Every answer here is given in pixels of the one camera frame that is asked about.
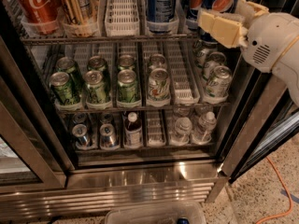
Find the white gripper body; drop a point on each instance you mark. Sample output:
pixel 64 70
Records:
pixel 267 41

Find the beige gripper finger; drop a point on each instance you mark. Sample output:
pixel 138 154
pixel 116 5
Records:
pixel 227 28
pixel 249 11

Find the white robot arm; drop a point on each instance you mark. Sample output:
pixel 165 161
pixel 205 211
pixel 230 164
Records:
pixel 290 78

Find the white 7up can middle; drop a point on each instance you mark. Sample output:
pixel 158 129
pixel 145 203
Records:
pixel 214 59

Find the white 7up can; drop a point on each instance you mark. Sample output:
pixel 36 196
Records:
pixel 219 82
pixel 200 50
pixel 214 59

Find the white 7up can back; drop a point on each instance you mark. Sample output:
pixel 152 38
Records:
pixel 200 50

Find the white 7up can front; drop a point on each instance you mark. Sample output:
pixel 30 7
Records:
pixel 219 82

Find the white empty tray middle shelf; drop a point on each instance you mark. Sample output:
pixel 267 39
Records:
pixel 184 87

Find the white empty tray shelf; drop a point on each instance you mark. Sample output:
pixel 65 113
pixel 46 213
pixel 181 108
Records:
pixel 155 129
pixel 184 87

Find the white diet can back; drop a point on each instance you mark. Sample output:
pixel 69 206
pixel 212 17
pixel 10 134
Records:
pixel 156 60

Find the white diet can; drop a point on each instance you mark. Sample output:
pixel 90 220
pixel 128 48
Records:
pixel 159 84
pixel 156 60

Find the white diet can front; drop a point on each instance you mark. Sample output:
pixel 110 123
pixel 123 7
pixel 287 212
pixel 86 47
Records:
pixel 159 84

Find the green can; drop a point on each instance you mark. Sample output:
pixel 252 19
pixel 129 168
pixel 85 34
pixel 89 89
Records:
pixel 128 91
pixel 96 87
pixel 126 61
pixel 64 88
pixel 70 66
pixel 99 64

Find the white empty can tray top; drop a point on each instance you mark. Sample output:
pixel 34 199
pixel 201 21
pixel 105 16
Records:
pixel 122 18

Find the white empty tray bottom shelf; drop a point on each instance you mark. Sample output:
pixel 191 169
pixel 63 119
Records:
pixel 155 129

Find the stainless steel fridge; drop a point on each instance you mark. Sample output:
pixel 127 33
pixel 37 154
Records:
pixel 49 176

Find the gold soda can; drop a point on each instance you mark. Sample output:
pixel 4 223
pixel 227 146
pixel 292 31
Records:
pixel 80 17

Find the green can back left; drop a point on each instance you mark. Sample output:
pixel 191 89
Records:
pixel 70 66

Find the green can front left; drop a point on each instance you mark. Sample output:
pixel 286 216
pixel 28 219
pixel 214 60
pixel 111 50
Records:
pixel 64 88

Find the red coca-cola can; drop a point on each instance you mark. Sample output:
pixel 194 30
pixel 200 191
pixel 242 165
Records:
pixel 42 13

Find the clear water bottle right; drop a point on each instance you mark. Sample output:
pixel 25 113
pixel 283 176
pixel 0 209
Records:
pixel 203 129

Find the clear water bottle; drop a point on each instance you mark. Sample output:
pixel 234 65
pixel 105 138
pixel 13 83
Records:
pixel 203 129
pixel 181 132

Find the clear water bottle left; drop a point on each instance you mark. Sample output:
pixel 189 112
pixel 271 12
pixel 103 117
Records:
pixel 181 132

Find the dark drink bottle white cap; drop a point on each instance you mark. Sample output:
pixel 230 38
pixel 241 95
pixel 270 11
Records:
pixel 133 131

